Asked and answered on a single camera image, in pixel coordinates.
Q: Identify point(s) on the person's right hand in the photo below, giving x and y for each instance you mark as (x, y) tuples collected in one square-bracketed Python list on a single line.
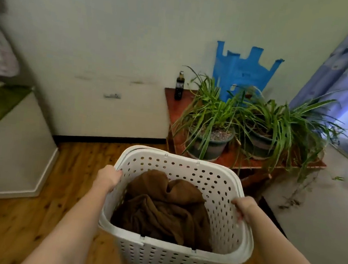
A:
[(245, 206)]

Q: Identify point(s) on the white wall socket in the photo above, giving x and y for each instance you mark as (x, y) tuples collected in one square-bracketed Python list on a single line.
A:
[(112, 95)]

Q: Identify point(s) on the white cabinet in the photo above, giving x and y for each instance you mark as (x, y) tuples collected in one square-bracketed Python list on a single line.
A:
[(10, 150)]

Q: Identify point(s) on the person's left hand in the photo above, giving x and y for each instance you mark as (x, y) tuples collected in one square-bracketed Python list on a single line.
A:
[(106, 176)]

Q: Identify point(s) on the dark glass bottle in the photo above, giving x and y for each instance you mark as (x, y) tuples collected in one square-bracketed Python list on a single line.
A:
[(179, 87)]

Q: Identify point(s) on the brown cloth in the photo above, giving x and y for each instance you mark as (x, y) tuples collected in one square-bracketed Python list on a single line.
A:
[(165, 210)]

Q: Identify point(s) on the person's left fingers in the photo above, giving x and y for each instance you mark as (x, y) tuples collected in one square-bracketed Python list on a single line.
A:
[(118, 174)]

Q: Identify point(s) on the red-brown wooden table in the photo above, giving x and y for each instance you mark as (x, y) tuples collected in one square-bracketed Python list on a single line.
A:
[(236, 158)]

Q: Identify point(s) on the person's right forearm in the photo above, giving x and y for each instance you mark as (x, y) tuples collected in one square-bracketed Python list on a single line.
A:
[(284, 260)]

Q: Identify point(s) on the person's right fingers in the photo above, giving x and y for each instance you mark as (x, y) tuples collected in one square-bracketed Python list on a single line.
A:
[(236, 205)]

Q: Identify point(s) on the person's left forearm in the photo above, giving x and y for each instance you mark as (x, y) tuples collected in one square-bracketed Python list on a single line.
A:
[(67, 231)]

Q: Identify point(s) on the green potted plant grey pot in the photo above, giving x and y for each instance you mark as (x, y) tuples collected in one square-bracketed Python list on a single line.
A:
[(209, 121), (279, 129)]

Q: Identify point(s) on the white perforated laundry basket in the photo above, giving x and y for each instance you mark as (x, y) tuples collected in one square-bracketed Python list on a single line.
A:
[(179, 255)]

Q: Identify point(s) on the blue plastic bag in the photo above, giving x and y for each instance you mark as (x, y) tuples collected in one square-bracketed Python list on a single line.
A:
[(239, 72)]

